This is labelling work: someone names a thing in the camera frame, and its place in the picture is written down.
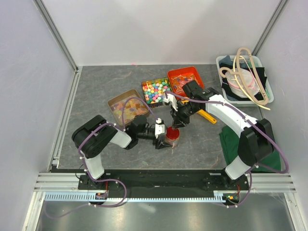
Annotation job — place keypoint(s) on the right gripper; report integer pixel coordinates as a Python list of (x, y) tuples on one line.
[(179, 121)]

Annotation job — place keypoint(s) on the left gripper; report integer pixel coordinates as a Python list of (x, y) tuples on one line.
[(160, 144)]

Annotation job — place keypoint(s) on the red jar lid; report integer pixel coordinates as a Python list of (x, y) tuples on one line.
[(172, 134)]

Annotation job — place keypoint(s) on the clear glass jar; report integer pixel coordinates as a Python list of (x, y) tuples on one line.
[(172, 142)]

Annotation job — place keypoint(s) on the yellow plastic scoop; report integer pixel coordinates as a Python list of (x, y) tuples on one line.
[(201, 112)]

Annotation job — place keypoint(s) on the brown tin of popsicle candies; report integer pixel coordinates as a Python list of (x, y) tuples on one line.
[(132, 108)]

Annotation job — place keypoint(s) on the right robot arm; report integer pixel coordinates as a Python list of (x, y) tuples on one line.
[(255, 136)]

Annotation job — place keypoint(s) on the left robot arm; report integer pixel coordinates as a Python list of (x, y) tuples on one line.
[(92, 137)]

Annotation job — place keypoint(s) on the tin of colourful star candies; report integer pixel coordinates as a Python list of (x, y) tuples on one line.
[(153, 91)]

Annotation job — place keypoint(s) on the orange box of candies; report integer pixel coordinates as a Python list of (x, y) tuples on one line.
[(179, 77)]

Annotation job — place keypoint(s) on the green cloth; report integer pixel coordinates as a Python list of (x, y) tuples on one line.
[(229, 143)]

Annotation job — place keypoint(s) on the white laundry basket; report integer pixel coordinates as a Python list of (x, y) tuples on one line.
[(229, 96)]

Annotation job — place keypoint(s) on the beige clothes hanger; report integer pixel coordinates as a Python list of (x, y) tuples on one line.
[(245, 83)]

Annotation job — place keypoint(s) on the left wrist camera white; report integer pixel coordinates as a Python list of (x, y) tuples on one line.
[(160, 128)]

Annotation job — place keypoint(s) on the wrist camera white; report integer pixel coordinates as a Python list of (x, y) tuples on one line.
[(160, 128), (170, 99)]

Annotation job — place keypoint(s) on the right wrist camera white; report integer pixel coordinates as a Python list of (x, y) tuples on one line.
[(170, 99)]

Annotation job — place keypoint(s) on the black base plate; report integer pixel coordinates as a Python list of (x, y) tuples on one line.
[(163, 182)]

